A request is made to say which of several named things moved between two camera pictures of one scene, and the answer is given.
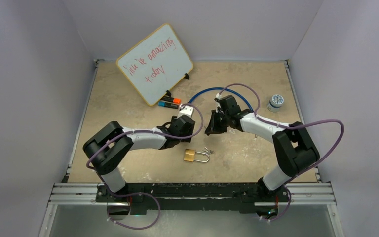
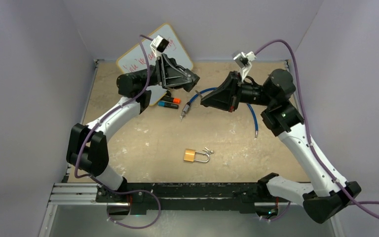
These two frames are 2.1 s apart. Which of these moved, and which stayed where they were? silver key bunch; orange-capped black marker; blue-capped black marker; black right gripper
Moved: black right gripper
Stayed: blue-capped black marker; silver key bunch; orange-capped black marker
